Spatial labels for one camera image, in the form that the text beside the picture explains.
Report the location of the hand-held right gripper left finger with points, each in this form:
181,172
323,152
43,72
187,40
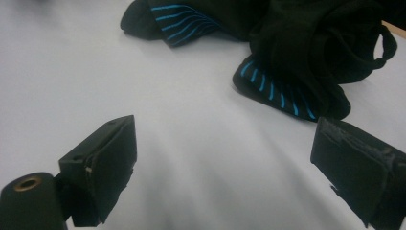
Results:
105,166

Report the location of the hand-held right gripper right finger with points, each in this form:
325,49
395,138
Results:
354,166

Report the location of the black swim shorts blue stripes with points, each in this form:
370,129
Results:
300,48

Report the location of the white table cover sheet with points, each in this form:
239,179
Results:
198,127

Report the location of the wooden table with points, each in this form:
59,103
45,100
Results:
395,30

